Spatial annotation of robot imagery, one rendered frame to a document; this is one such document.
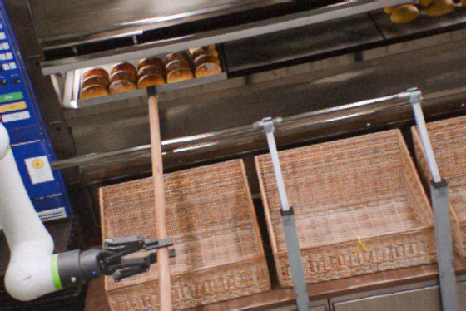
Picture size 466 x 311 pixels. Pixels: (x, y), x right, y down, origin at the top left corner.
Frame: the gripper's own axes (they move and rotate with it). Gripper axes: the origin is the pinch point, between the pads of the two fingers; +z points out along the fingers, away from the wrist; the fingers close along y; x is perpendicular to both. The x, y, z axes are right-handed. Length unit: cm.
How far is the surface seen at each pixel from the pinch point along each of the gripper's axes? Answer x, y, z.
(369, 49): -100, 1, 80
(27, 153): -98, 15, -47
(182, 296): -57, 61, -2
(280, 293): -49, 61, 31
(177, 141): -63, 3, 7
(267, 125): -62, 3, 37
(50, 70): -86, -20, -29
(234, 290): -53, 60, 16
